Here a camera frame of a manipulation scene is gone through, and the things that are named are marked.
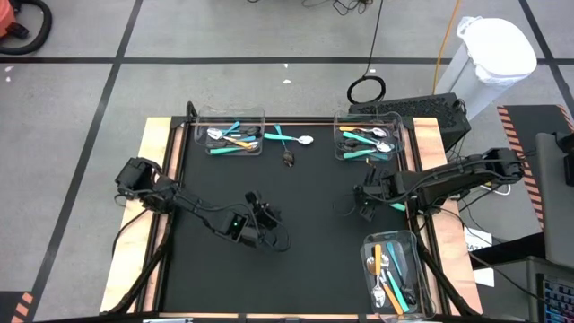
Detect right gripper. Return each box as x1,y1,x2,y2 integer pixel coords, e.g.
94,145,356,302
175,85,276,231
353,166,404,221

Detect teal-handled black spoon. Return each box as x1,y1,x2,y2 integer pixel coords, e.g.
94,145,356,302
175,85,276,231
341,138,391,161

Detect blue-handled silver spoon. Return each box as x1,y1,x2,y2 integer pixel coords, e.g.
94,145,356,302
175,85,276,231
206,120,242,141

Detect clear plastic bin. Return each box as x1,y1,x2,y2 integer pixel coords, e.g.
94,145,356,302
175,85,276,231
360,230,436,322
333,110,407,162
193,106,265,157

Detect black perforated computer case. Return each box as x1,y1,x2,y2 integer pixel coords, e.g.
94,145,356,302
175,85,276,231
348,92,472,153

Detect black diagonal support strut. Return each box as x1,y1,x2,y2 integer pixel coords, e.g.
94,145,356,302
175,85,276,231
105,214,174,315
414,219,472,318

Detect wooden base board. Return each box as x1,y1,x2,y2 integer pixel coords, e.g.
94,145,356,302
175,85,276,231
99,116,484,316

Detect white paper sheet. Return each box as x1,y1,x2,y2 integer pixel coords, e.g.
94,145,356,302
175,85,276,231
464,227,495,288

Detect black orange striped mat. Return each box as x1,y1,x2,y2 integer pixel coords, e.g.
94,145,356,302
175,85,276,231
496,104,574,230
0,291,35,323

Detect grey desk panel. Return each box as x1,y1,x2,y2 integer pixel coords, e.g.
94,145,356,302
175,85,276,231
535,132,574,270

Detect trash can with white bag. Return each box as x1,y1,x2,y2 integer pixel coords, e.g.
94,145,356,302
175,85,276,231
435,15,538,121

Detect black device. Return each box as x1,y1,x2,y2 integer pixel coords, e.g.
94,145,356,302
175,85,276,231
555,131,574,188

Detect backlit keyboard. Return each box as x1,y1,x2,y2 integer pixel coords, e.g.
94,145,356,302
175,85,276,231
541,276,574,323

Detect orange vacuum cleaner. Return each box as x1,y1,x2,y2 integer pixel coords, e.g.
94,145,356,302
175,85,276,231
0,0,29,40

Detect black hanging cable with coil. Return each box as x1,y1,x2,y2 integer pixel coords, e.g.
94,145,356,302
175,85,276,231
346,0,387,106

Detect white cable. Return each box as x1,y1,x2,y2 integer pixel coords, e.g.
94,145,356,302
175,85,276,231
479,181,513,197

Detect yellow hanging cable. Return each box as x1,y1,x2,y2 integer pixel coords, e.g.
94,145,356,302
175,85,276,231
432,0,462,95

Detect black cable tangle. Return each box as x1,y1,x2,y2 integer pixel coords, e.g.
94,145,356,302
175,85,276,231
248,0,374,15

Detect black vacuum hose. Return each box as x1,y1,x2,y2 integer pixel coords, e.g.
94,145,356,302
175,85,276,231
0,0,54,57

